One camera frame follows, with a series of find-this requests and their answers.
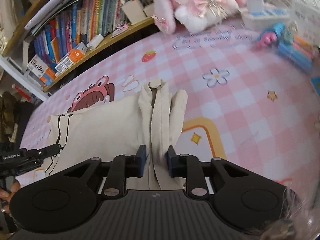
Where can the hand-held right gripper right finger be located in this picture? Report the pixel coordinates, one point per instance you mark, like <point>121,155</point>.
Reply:
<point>170,161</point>

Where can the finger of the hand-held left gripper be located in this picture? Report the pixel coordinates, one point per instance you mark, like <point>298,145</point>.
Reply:
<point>45,151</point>
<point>28,166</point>

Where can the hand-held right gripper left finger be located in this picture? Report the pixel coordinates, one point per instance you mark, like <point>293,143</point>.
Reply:
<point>142,159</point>

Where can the beige t-shirt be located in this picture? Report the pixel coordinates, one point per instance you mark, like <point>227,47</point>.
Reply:
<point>105,127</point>

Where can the person's left hand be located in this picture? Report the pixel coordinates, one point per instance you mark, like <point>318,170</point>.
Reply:
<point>7,196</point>

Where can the white and orange tall box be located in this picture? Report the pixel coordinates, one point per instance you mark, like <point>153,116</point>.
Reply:
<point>40,70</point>

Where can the pink checked cartoon desk mat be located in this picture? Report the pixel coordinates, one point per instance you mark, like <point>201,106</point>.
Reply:
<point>237,100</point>

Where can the orange and white flat box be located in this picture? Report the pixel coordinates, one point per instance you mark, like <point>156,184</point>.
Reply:
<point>71,57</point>

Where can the wooden bookshelf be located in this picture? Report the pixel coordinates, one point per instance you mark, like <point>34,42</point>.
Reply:
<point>82,55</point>

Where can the small white packet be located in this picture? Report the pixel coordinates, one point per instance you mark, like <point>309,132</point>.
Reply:
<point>95,42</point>

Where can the pink scissors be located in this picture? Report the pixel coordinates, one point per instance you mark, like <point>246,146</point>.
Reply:
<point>119,28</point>

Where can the person's fuzzy right sleeve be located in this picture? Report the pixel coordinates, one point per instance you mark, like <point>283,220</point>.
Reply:
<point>292,222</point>

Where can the row of colourful books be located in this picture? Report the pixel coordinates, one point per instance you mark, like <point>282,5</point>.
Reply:
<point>95,15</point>

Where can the beige pen holder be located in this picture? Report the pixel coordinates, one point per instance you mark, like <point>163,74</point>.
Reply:
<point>133,11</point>

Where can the small beige box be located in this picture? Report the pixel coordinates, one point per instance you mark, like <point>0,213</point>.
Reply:
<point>149,10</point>

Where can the pink and white plush bunny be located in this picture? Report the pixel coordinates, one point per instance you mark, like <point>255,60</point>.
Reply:
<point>200,7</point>

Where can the pink and blue hand toy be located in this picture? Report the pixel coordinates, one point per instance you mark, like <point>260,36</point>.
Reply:
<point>270,35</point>

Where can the white power strip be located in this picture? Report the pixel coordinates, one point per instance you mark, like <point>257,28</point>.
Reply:
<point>265,17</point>

